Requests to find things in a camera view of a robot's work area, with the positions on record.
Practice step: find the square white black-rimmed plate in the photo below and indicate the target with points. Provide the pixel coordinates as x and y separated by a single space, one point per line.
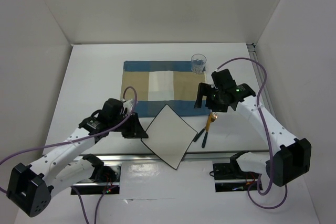
169 137

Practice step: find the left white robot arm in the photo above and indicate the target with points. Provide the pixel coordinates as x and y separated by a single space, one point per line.
31 187

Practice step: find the blue beige white placemat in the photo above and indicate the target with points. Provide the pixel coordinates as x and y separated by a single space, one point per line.
160 83

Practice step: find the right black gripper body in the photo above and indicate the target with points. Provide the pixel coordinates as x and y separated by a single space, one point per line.
217 103

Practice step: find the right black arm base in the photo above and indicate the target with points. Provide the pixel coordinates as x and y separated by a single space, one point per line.
229 179

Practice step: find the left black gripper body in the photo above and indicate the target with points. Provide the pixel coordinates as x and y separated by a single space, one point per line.
128 129

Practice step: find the gold knife green handle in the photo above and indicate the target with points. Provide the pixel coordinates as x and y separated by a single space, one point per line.
203 129

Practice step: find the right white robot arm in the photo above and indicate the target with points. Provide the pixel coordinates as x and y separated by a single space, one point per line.
288 158

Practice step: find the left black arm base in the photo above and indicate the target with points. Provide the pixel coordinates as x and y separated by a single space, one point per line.
108 182

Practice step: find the clear drinking glass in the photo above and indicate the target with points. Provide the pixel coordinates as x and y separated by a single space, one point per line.
198 63

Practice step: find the gold fork green handle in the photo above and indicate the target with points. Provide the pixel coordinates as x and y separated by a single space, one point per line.
211 118

